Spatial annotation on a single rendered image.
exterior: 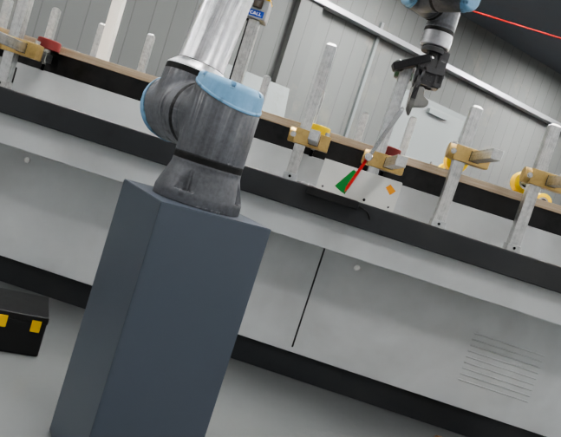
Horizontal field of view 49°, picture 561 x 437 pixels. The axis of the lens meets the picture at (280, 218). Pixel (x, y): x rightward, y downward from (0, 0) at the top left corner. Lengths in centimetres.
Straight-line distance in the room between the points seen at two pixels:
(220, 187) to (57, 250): 126
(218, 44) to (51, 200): 117
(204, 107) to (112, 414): 63
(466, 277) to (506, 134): 766
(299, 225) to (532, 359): 98
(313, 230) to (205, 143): 84
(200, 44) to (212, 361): 70
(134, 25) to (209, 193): 534
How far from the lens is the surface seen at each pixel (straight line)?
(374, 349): 231
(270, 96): 693
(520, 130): 990
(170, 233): 119
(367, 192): 200
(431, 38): 197
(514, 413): 247
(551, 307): 219
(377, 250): 204
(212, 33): 145
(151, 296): 122
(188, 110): 130
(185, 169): 126
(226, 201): 126
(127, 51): 649
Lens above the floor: 73
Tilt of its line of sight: 5 degrees down
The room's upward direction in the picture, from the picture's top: 18 degrees clockwise
